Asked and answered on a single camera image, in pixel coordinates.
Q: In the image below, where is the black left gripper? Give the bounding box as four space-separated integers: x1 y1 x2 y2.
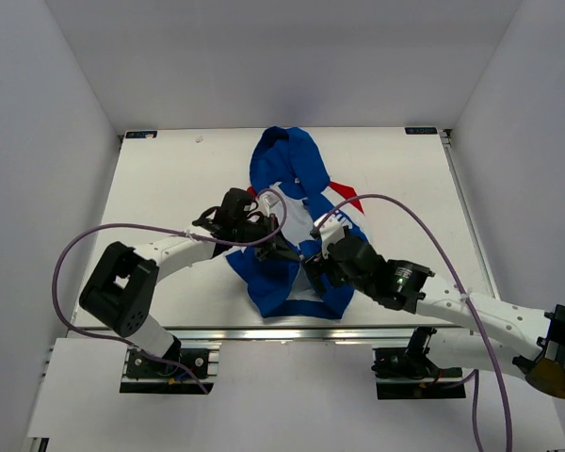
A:
234 214 299 264

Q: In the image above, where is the blue white red hooded jacket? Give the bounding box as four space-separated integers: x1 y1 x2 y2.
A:
226 126 357 320

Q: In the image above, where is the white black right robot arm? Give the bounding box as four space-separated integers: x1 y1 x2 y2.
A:
305 229 565 399

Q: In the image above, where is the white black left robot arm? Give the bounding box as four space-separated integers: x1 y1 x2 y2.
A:
79 188 299 376

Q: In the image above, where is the blue right corner label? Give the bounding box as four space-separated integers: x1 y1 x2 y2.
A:
404 126 438 136

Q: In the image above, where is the blue corner label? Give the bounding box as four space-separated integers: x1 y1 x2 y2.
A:
404 126 438 136
124 130 157 139

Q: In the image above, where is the blue left corner label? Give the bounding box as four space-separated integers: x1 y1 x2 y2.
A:
124 130 157 139

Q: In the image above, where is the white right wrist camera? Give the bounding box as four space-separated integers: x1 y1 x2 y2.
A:
310 215 352 255

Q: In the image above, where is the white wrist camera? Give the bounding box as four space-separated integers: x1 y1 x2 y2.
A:
250 190 280 217
310 215 352 255

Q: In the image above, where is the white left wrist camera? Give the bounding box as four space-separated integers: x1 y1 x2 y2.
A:
250 190 280 217

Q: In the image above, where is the aluminium front table rail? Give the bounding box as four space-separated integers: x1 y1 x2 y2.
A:
68 324 453 343

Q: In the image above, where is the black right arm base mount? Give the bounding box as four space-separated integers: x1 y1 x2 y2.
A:
371 327 466 400

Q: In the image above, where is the aluminium right side rail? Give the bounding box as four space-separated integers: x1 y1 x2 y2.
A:
438 129 499 298

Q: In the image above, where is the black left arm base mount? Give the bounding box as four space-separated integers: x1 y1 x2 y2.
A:
120 343 219 396

